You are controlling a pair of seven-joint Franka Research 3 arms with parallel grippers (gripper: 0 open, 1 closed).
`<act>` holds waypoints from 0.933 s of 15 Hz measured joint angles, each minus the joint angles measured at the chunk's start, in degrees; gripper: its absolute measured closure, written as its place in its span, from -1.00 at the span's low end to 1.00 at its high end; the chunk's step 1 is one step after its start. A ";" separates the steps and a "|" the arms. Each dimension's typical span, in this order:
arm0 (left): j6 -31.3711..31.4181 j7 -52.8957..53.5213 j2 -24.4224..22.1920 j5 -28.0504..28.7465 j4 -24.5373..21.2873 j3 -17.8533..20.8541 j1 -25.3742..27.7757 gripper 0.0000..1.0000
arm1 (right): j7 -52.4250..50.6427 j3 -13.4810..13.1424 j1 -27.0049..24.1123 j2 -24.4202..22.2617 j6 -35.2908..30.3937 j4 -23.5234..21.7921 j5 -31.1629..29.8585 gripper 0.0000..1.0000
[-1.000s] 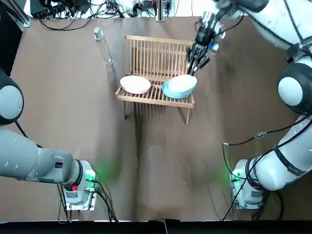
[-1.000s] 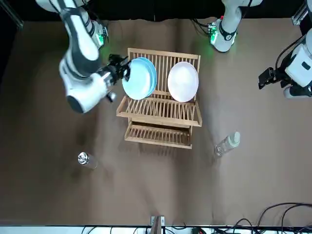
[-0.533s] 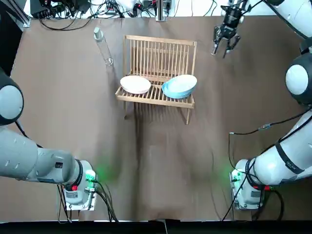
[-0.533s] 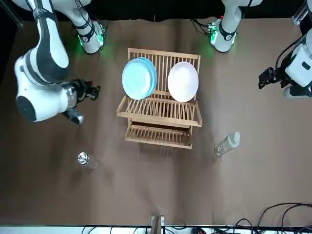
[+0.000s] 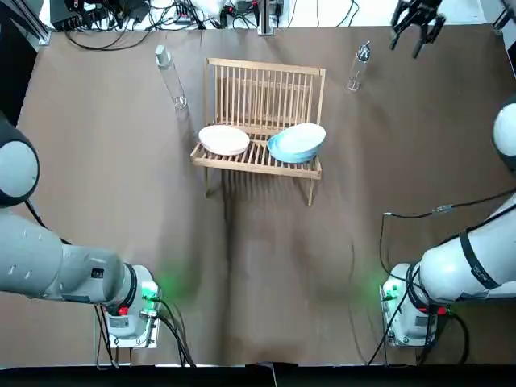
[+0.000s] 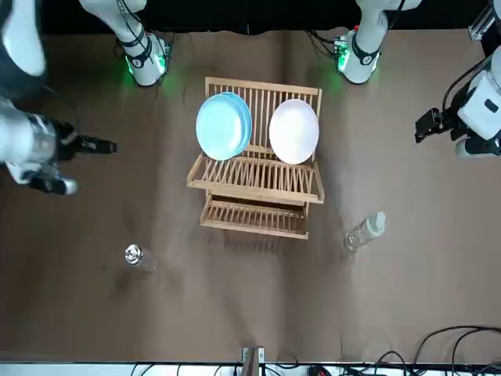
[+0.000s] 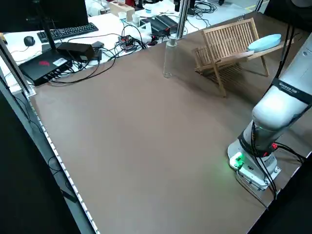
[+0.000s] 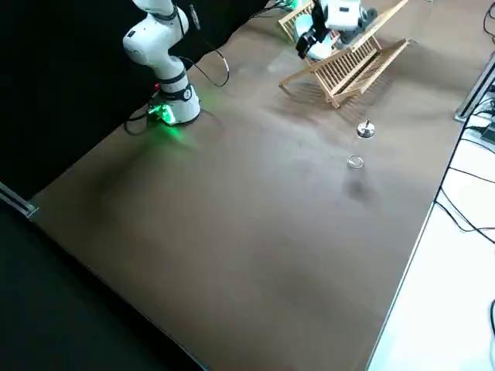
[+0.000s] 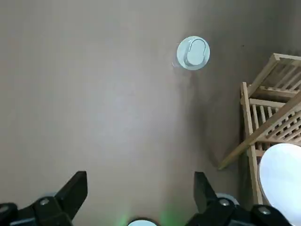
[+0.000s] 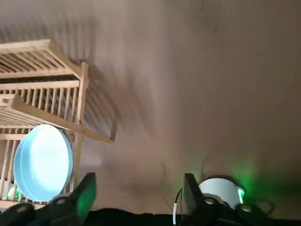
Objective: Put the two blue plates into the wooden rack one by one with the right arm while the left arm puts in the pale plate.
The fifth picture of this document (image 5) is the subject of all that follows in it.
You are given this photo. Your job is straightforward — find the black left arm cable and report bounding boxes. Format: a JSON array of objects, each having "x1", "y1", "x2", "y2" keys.
[{"x1": 23, "y1": 198, "x2": 74, "y2": 248}]

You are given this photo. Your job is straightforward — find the left arm foot cables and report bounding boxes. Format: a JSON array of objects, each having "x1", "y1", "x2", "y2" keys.
[{"x1": 93, "y1": 296, "x2": 198, "y2": 370}]

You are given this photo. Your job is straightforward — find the glass bottle with silver stopper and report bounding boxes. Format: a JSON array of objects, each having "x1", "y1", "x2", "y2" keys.
[{"x1": 345, "y1": 40, "x2": 372, "y2": 93}]

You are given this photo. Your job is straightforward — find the pale plate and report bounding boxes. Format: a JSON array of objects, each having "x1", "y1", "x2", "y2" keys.
[{"x1": 198, "y1": 124, "x2": 251, "y2": 156}]

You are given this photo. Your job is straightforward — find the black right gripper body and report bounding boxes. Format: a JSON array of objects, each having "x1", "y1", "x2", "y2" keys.
[{"x1": 397, "y1": 0, "x2": 440, "y2": 21}]

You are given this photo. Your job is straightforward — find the aluminium frame profile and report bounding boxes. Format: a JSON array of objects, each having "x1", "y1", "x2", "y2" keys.
[
  {"x1": 491, "y1": 0, "x2": 516, "y2": 35},
  {"x1": 0, "y1": 0, "x2": 52, "y2": 46}
]

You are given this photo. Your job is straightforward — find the wooden dish rack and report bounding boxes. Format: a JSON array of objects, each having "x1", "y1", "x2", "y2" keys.
[{"x1": 189, "y1": 57, "x2": 327, "y2": 207}]

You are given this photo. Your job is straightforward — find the glass bottle with grey cap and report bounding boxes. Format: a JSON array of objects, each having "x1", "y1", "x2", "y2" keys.
[{"x1": 154, "y1": 44, "x2": 189, "y2": 111}]

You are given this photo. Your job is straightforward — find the black device with red logo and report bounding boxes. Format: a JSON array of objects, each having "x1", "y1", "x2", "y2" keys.
[{"x1": 50, "y1": 0, "x2": 108, "y2": 31}]

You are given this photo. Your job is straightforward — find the black cable with connector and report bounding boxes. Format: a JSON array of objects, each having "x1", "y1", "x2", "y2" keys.
[{"x1": 377, "y1": 188, "x2": 516, "y2": 283}]

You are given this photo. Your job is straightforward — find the aluminium camera post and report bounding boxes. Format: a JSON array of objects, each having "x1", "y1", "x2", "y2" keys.
[{"x1": 257, "y1": 0, "x2": 284, "y2": 36}]

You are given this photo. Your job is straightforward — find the hub with red plugs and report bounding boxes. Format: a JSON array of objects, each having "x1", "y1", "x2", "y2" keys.
[{"x1": 172, "y1": 2, "x2": 195, "y2": 26}]

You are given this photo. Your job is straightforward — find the right arm foot cables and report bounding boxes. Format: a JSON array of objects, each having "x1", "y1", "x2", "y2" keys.
[{"x1": 365, "y1": 277, "x2": 472, "y2": 367}]

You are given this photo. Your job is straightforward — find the arm foot cables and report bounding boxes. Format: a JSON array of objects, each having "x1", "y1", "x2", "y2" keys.
[
  {"x1": 93, "y1": 296, "x2": 198, "y2": 370},
  {"x1": 365, "y1": 277, "x2": 472, "y2": 367}
]

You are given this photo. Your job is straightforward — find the blue plate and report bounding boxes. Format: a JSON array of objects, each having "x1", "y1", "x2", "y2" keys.
[
  {"x1": 267, "y1": 135, "x2": 323, "y2": 164},
  {"x1": 276, "y1": 123, "x2": 327, "y2": 156}
]

